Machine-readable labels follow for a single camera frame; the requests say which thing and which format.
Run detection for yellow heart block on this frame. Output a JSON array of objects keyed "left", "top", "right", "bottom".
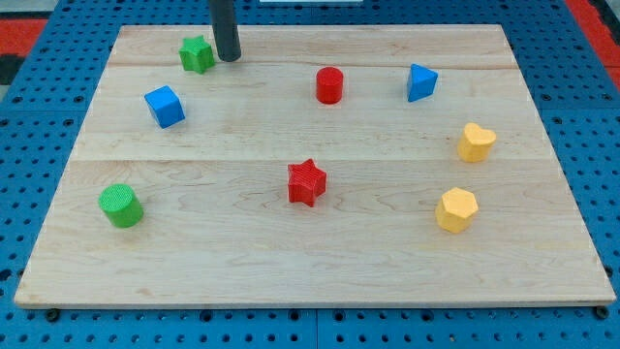
[{"left": 457, "top": 122, "right": 497, "bottom": 163}]

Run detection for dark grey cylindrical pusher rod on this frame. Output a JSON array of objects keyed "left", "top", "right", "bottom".
[{"left": 207, "top": 0, "right": 241, "bottom": 62}]

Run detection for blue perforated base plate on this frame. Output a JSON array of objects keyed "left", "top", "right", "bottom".
[{"left": 1, "top": 0, "right": 619, "bottom": 348}]

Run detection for blue cube block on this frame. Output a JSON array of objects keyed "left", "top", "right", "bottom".
[{"left": 144, "top": 85, "right": 185, "bottom": 129}]

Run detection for yellow hexagon block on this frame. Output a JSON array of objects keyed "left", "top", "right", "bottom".
[{"left": 435, "top": 187, "right": 479, "bottom": 234}]

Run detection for green star block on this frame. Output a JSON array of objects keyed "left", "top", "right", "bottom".
[{"left": 178, "top": 35, "right": 215, "bottom": 74}]

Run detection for green cylinder block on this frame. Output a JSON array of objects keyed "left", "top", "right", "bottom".
[{"left": 98, "top": 183, "right": 143, "bottom": 228}]

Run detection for red star block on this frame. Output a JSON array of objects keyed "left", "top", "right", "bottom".
[{"left": 288, "top": 159, "right": 327, "bottom": 207}]

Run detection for red cylinder block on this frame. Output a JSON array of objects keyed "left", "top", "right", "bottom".
[{"left": 316, "top": 67, "right": 344, "bottom": 105}]

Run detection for blue triangular prism block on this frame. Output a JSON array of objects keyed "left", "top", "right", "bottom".
[{"left": 407, "top": 64, "right": 438, "bottom": 103}]

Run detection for light wooden board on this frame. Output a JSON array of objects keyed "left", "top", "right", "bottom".
[{"left": 15, "top": 24, "right": 616, "bottom": 309}]

